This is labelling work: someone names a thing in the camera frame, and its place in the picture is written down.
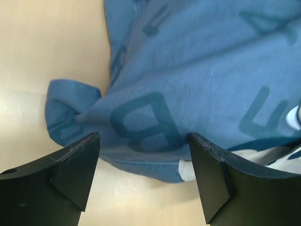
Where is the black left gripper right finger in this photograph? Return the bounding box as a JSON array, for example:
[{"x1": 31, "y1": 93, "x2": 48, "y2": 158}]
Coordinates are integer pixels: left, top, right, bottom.
[{"x1": 189, "y1": 133, "x2": 301, "y2": 226}]

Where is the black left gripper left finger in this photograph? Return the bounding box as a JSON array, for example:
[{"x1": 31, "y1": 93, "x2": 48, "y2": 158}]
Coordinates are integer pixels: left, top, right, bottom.
[{"x1": 0, "y1": 133, "x2": 101, "y2": 226}]

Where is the blue cartoon letter pillowcase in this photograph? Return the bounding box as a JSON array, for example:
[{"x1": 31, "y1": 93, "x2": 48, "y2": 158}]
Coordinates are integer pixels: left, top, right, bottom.
[{"x1": 45, "y1": 0, "x2": 301, "y2": 183}]

